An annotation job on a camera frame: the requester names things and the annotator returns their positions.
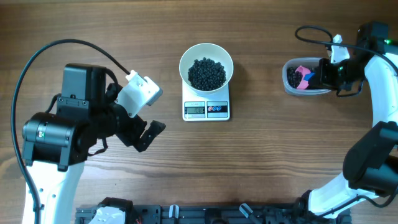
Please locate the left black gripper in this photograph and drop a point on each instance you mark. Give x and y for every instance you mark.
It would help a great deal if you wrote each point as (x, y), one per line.
(132, 135)

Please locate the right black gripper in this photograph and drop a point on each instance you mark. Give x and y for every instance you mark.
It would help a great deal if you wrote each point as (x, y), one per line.
(322, 77)

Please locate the pink scoop blue handle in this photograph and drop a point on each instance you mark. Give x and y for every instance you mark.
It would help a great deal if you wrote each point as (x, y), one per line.
(306, 75)

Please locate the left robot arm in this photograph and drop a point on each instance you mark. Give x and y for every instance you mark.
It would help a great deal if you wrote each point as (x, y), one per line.
(56, 145)

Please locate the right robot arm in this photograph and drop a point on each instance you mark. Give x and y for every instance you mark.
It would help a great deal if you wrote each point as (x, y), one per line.
(369, 170)

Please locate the white digital kitchen scale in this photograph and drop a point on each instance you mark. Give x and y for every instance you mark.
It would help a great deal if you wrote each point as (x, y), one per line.
(212, 107)

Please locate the black beans in bowl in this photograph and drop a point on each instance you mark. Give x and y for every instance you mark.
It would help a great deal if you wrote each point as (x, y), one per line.
(206, 74)

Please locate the white ceramic bowl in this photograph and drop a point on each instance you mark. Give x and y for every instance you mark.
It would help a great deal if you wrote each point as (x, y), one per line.
(207, 50)

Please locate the clear plastic container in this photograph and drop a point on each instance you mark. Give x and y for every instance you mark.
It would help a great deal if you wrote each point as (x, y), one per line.
(306, 62)

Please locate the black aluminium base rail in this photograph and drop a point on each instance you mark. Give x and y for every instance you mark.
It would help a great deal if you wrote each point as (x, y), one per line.
(174, 214)

